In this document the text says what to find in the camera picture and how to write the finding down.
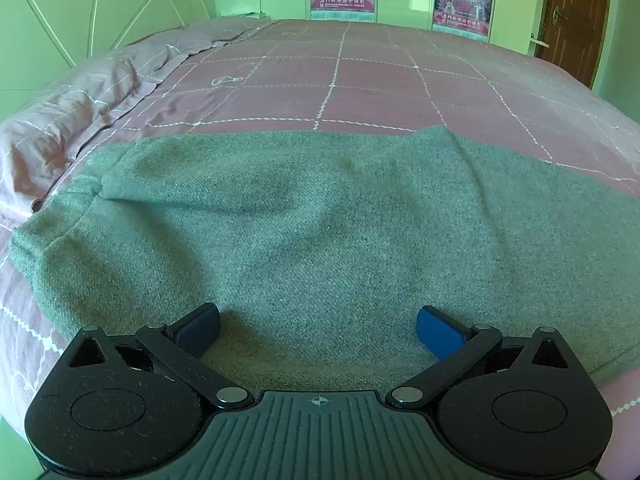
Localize pink checked bed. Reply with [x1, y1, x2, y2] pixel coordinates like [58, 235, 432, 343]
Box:
[0, 17, 640, 441]

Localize white corner shelf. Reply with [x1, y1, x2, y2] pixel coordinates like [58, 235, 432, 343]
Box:
[527, 0, 557, 50]

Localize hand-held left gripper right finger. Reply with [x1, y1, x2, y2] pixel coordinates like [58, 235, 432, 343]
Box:
[385, 305, 577, 408]

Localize white headboard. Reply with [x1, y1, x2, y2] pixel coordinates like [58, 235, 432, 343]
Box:
[0, 0, 217, 123]

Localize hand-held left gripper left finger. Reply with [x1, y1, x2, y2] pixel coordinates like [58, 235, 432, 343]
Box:
[65, 302, 256, 409]

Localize light pink pillow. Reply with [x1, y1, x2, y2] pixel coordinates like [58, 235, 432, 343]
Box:
[0, 19, 275, 221]

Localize grey pants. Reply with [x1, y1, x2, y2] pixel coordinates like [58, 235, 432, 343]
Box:
[10, 125, 640, 396]

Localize brown wooden door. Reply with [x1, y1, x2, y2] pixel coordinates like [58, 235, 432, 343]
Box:
[539, 0, 614, 90]

